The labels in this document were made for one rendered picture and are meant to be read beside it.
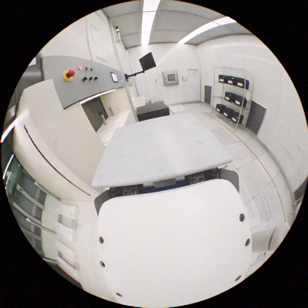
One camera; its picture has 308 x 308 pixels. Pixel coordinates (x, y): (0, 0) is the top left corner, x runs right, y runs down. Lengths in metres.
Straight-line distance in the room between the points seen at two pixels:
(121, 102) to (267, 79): 3.23
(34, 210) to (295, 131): 3.89
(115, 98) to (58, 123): 1.40
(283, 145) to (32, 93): 3.07
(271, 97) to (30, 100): 3.04
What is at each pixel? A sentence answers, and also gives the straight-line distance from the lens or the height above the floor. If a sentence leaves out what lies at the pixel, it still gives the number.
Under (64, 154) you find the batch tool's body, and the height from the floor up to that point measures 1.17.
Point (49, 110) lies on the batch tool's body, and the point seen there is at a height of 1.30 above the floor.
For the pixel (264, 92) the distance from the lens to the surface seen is 2.92.
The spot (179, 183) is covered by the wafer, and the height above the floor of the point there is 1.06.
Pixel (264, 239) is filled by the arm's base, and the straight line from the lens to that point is 0.55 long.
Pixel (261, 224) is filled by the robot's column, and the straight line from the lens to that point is 0.73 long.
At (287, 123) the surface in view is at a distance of 2.73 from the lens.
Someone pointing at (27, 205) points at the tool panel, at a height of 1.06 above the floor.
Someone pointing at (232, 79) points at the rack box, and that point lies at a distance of 2.98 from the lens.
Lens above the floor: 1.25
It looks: 44 degrees down
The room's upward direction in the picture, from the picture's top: 14 degrees counter-clockwise
